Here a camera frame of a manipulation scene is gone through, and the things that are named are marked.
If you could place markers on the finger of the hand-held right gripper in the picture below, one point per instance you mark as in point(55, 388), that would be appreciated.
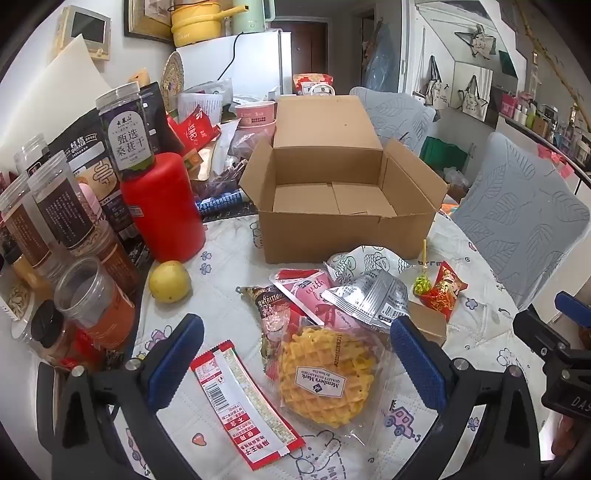
point(572, 304)
point(538, 334)

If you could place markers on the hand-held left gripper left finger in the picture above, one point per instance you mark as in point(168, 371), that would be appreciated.
point(173, 360)

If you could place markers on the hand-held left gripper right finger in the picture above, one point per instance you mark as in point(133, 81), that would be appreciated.
point(418, 364)

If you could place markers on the small gold box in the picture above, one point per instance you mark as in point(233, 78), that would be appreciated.
point(429, 323)

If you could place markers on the long red white packet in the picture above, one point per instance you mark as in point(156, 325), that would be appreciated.
point(240, 397)

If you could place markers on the silver foil packet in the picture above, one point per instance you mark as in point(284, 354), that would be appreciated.
point(374, 300)

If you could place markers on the green lollipop yellow stick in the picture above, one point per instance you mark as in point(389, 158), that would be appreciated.
point(421, 285)

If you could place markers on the red snack packet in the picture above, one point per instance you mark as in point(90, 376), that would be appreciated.
point(448, 286)

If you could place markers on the yellow waffle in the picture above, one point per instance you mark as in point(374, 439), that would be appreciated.
point(323, 378)

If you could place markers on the brown nut bar packet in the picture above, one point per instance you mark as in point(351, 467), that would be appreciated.
point(268, 309)

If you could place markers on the white cartoon print packet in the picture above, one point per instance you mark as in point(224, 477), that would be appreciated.
point(369, 261)

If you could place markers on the pink snack packet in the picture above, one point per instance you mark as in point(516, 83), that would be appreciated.
point(300, 290)

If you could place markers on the cardboard box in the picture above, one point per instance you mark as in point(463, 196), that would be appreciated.
point(323, 230)

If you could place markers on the person's right hand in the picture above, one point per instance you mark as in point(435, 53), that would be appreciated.
point(572, 436)

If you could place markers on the yellow fruit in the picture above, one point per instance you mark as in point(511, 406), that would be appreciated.
point(168, 281)

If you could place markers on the open jar orange label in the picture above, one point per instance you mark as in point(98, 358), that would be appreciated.
point(97, 300)

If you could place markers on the grey leaf pattern chair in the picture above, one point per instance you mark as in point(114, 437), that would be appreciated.
point(512, 217)
point(397, 115)

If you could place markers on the white quilted cartoon tablecloth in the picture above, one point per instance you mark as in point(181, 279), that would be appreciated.
point(221, 258)

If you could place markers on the black lid jar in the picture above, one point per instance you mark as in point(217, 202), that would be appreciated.
point(44, 327)

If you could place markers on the pink cloth bow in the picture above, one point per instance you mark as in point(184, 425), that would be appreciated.
point(554, 159)

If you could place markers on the red plastic canister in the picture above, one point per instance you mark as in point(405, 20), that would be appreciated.
point(161, 212)

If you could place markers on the blue white packet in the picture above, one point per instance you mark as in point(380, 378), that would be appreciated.
point(221, 202)

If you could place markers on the row of bottles and boxes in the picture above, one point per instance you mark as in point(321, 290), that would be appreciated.
point(549, 124)

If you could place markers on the pink bottle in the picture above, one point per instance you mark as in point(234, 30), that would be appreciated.
point(87, 194)

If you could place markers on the clear jar dark label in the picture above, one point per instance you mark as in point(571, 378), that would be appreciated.
point(23, 226)
point(32, 152)
point(64, 207)

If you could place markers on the green crate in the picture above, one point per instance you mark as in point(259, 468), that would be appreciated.
point(441, 154)

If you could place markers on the black oat bag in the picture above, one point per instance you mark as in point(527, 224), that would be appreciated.
point(87, 152)

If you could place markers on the red foil bag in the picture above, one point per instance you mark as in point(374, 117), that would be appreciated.
point(196, 129)

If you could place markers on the black printed bag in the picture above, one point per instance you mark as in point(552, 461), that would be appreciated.
point(157, 115)

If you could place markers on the bamboo stick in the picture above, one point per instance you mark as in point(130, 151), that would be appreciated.
point(549, 50)

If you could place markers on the white tote bag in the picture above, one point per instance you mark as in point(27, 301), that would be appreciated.
point(436, 87)

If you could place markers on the stacked pink paper bowls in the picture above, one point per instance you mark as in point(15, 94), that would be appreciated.
point(254, 115)

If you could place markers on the round woven mat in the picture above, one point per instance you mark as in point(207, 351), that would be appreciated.
point(173, 74)

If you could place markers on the white foam board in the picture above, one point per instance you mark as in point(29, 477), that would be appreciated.
point(51, 97)

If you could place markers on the red white snack bag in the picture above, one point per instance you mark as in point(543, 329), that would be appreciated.
point(311, 82)

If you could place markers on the blue plastic bag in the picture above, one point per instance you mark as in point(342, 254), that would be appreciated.
point(383, 60)

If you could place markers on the white fridge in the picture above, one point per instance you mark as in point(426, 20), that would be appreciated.
point(258, 60)

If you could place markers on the yellow pot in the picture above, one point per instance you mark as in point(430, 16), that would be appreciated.
point(198, 23)

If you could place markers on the brown door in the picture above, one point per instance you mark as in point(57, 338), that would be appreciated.
point(304, 46)

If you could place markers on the framed picture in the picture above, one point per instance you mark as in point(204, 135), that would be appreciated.
point(147, 18)

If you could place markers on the green electric kettle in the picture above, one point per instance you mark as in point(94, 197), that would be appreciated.
point(247, 14)

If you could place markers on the wall intercom panel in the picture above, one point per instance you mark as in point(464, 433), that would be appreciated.
point(85, 30)

